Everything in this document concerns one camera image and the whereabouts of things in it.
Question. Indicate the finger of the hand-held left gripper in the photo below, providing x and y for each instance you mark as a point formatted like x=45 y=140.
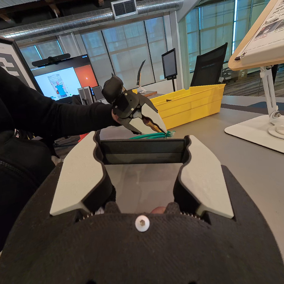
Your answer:
x=138 y=125
x=153 y=115

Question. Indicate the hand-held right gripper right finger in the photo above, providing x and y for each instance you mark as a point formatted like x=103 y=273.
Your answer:
x=206 y=175

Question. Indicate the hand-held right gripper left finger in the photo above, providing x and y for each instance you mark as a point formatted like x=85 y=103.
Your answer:
x=77 y=173

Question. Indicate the black box device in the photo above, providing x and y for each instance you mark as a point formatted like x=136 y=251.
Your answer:
x=142 y=146

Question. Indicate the yellow plastic bin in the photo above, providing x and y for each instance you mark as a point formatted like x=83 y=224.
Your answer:
x=188 y=104

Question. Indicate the person's left forearm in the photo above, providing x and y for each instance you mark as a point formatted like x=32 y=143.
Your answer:
x=77 y=117

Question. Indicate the person's left hand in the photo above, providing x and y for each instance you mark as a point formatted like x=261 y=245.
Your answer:
x=115 y=117

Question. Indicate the grey computer case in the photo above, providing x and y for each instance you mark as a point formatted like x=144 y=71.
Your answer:
x=84 y=95

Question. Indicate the black monitor on stand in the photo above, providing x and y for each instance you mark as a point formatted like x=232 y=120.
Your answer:
x=169 y=64

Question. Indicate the person's dark clothed body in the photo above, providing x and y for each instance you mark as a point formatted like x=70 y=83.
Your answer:
x=17 y=166

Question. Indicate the white board stand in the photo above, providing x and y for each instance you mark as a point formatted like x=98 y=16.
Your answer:
x=248 y=131

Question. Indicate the black mesh office chair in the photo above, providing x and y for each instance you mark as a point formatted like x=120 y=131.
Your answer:
x=208 y=66

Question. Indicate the black video conference bar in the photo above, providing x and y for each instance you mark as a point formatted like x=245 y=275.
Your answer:
x=51 y=60

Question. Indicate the white ceiling air vent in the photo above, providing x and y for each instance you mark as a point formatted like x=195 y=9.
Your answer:
x=124 y=7

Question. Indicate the black framed sign panel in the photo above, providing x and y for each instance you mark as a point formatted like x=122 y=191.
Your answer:
x=11 y=60

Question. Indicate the tilted wooden board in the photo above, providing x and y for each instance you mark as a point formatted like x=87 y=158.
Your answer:
x=253 y=33

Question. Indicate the white printed panel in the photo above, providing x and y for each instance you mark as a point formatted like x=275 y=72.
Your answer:
x=266 y=48

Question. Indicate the wall television screen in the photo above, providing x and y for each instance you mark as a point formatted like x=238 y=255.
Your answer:
x=55 y=82

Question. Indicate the silver ventilation duct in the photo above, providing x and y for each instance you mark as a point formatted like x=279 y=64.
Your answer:
x=66 y=21

